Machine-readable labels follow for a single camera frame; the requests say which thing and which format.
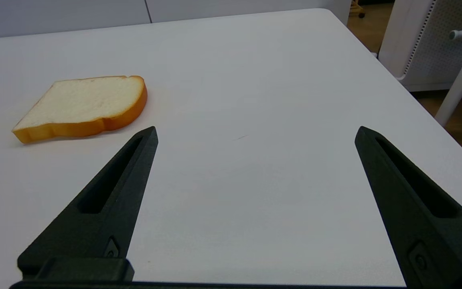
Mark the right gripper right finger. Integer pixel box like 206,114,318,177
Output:
355,126,462,288

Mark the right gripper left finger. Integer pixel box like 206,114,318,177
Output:
17,126,159,281

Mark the white bread slice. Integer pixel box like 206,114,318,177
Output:
12,75,148,144

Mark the white side table leg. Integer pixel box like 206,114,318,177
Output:
435,38,462,127

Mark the white perforated panel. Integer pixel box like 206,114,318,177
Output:
379,0,462,92

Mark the wooden chair caster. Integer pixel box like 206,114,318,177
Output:
349,0,366,19

